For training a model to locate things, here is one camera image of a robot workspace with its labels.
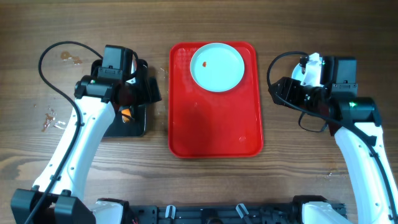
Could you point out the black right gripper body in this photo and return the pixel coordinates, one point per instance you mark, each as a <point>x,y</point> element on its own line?
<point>306,98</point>

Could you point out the red plastic tray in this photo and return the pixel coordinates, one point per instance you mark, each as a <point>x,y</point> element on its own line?
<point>204,124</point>

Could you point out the light blue plate back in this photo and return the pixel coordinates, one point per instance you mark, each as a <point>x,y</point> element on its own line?
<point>299,73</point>

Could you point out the orange green sponge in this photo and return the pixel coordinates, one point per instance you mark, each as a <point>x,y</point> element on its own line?
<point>127,115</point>

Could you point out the light blue plate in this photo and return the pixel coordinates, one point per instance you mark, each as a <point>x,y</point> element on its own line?
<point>217,67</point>
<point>299,73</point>

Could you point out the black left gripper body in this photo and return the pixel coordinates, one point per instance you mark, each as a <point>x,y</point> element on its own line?
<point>140,91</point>

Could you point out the black water tray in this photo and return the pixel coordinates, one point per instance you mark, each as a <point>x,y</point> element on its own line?
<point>104,85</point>

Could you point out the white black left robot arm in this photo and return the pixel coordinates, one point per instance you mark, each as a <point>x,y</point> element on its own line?
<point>57,194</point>

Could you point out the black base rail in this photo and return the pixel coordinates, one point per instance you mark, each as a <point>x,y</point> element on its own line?
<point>278,213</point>

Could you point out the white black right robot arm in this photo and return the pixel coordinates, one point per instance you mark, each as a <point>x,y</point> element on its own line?
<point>325,87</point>

